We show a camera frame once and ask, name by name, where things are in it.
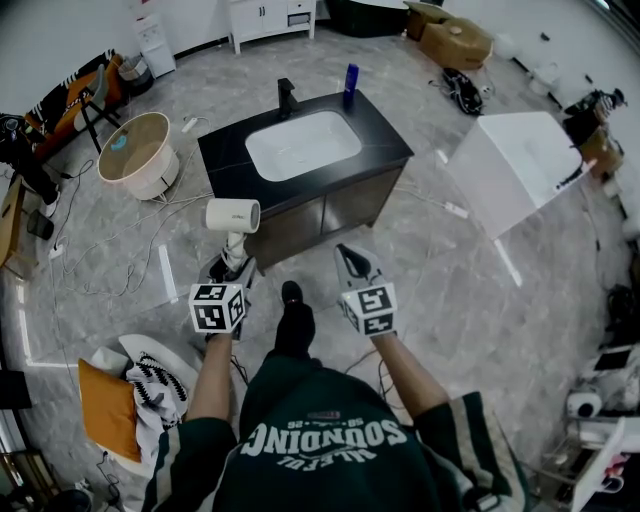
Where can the black mesh waste bin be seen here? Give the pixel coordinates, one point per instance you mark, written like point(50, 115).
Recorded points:
point(40, 224)

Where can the person's right forearm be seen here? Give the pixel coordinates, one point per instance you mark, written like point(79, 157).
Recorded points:
point(405, 375)

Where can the white cabinet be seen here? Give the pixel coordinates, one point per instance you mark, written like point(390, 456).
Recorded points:
point(272, 20)

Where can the blue bottle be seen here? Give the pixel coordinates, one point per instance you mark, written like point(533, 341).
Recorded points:
point(351, 82)

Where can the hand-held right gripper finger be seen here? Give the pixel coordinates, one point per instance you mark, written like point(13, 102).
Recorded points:
point(341, 267)
point(372, 266)

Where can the large white box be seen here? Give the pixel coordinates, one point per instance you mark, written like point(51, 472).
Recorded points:
point(515, 165)

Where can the person's left forearm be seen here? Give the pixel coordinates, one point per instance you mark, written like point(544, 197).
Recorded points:
point(212, 375)

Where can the brown cardboard box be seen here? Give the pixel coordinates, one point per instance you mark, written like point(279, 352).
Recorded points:
point(457, 40)

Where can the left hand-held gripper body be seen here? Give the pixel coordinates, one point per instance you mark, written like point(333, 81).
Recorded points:
point(216, 311)

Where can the grey chair with black legs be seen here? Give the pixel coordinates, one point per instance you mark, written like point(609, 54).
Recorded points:
point(95, 107)

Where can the white power strip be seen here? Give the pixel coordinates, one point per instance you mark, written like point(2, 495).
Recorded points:
point(57, 248)
point(189, 124)
point(456, 209)

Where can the orange cushion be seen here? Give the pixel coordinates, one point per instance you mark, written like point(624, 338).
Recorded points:
point(107, 410)

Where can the orange patterned sofa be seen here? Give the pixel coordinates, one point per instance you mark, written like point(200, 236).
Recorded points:
point(55, 107)

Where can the black and white patterned cloth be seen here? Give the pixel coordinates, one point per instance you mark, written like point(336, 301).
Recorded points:
point(155, 395)

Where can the round beige tub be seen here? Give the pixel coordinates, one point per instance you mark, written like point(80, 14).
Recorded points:
point(135, 155)

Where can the dark green printed shirt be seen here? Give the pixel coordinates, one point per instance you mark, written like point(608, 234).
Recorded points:
point(325, 440)

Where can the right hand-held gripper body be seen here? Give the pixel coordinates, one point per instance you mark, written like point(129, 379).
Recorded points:
point(372, 307)

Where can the white hair dryer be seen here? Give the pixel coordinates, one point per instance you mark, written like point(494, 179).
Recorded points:
point(231, 216)

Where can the wooden desk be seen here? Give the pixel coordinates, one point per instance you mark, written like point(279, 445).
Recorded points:
point(11, 220)

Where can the black vanity with white sink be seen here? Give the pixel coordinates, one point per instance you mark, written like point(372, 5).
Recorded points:
point(300, 145)

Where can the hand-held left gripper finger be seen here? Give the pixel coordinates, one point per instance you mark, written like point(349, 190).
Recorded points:
point(209, 270)
point(250, 272)

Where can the small blue object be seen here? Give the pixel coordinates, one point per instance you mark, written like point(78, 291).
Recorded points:
point(118, 143)

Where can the black faucet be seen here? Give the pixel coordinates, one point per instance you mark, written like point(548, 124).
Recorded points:
point(286, 97)

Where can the white water dispenser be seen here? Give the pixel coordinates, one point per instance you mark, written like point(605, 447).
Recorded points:
point(156, 45)

